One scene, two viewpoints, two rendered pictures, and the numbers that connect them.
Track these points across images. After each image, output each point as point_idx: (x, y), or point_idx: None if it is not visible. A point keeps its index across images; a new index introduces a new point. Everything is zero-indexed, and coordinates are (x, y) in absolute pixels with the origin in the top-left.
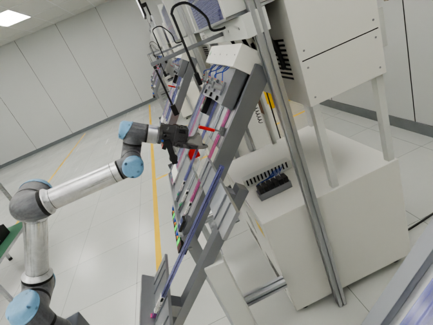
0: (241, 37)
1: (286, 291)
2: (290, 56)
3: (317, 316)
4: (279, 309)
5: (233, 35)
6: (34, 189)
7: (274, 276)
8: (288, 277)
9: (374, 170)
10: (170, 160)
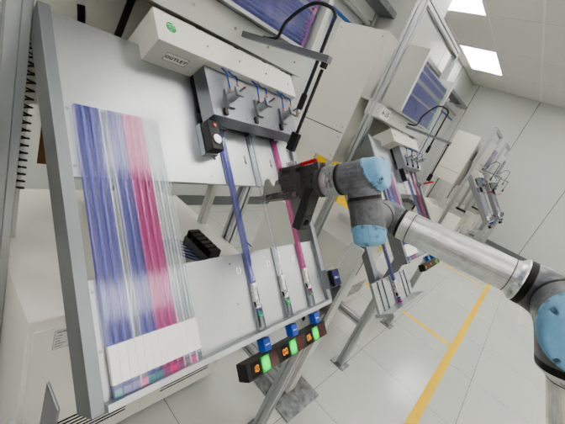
0: (289, 70)
1: (207, 367)
2: None
3: None
4: (200, 405)
5: (276, 57)
6: (557, 281)
7: (145, 418)
8: None
9: (184, 203)
10: (308, 225)
